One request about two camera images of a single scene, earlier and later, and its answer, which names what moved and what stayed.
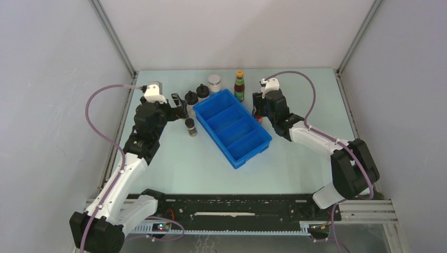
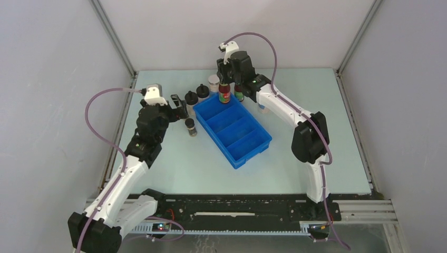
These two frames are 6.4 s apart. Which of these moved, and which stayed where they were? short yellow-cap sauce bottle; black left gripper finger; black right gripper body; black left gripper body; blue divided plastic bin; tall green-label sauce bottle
Moved: black right gripper body; short yellow-cap sauce bottle
Stayed: tall green-label sauce bottle; black left gripper finger; black left gripper body; blue divided plastic bin
